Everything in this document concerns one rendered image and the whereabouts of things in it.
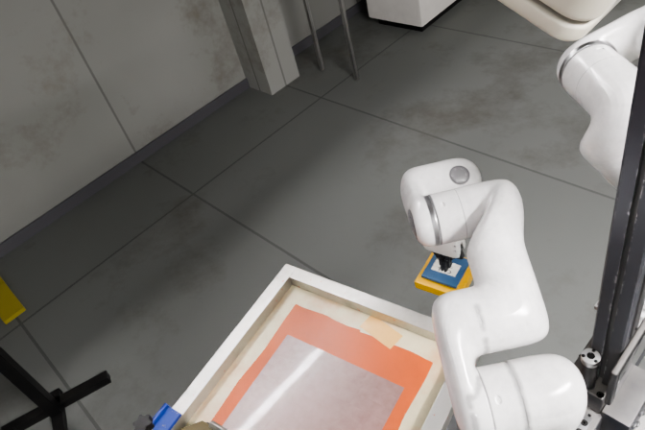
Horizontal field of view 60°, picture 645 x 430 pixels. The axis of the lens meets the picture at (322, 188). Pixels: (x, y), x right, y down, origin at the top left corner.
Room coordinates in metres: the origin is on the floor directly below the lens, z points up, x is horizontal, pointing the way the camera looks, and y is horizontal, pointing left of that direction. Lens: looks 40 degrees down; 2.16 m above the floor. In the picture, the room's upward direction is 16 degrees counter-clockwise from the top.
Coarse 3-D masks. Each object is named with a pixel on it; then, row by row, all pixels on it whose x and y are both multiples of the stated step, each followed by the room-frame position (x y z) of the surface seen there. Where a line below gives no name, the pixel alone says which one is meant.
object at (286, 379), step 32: (288, 320) 0.95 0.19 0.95; (320, 320) 0.92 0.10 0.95; (288, 352) 0.85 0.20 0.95; (320, 352) 0.82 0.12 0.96; (256, 384) 0.78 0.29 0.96; (288, 384) 0.76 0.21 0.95; (320, 384) 0.74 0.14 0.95; (224, 416) 0.73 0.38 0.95; (256, 416) 0.70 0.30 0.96; (288, 416) 0.68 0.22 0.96
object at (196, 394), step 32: (288, 288) 1.05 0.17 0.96; (320, 288) 0.99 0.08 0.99; (352, 288) 0.96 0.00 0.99; (256, 320) 0.95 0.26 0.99; (384, 320) 0.86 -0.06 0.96; (416, 320) 0.81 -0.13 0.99; (224, 352) 0.88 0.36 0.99; (192, 384) 0.81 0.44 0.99; (192, 416) 0.75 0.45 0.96; (448, 416) 0.56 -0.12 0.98
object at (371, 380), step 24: (360, 336) 0.83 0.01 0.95; (360, 360) 0.77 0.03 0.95; (384, 360) 0.75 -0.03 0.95; (408, 360) 0.73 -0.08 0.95; (336, 384) 0.72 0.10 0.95; (360, 384) 0.71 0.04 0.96; (384, 384) 0.69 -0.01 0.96; (408, 384) 0.67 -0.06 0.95; (312, 408) 0.68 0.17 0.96; (336, 408) 0.67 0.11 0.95; (360, 408) 0.65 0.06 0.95; (384, 408) 0.63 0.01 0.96; (408, 408) 0.62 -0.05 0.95
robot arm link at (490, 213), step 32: (448, 192) 0.65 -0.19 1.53; (480, 192) 0.63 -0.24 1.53; (512, 192) 0.59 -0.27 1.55; (448, 224) 0.60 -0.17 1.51; (480, 224) 0.56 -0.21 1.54; (512, 224) 0.54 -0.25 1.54; (480, 256) 0.51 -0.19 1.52; (512, 256) 0.50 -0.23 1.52; (480, 288) 0.48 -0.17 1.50; (512, 288) 0.46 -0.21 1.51; (448, 320) 0.44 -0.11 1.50; (480, 320) 0.43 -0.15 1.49; (512, 320) 0.42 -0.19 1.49; (544, 320) 0.42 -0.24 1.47; (448, 352) 0.41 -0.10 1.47; (480, 352) 0.41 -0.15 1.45; (448, 384) 0.39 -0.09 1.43; (480, 384) 0.37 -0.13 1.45; (480, 416) 0.33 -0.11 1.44
